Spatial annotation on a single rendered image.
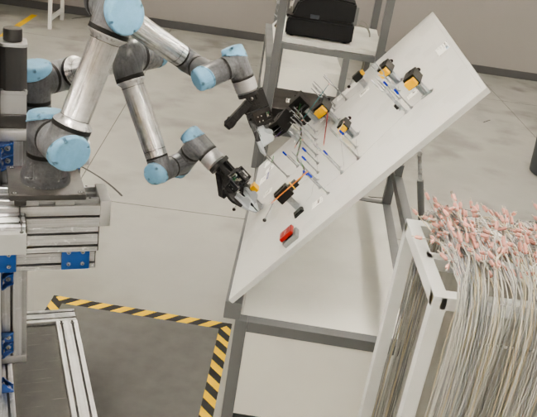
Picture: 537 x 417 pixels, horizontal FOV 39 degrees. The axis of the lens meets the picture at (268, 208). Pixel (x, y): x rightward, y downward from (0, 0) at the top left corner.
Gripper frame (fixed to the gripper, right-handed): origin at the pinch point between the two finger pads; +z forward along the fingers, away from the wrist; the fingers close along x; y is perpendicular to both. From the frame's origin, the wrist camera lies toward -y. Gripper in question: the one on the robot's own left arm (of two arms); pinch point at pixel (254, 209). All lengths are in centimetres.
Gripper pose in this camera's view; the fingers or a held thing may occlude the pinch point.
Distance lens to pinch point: 257.2
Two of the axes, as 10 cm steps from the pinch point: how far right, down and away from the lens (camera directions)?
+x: 6.5, -5.2, 5.6
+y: 3.7, -4.3, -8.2
